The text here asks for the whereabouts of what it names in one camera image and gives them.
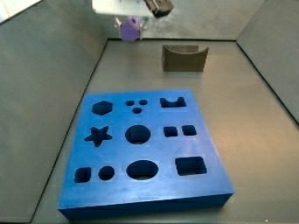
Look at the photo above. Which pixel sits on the black curved fixture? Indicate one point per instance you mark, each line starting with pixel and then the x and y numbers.
pixel 184 58

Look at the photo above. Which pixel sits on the blue foam shape block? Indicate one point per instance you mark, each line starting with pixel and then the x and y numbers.
pixel 142 157

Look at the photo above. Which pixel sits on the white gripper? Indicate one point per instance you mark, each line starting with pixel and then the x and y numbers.
pixel 124 8

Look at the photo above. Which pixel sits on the purple three prong object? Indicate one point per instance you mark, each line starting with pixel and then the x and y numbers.
pixel 129 30

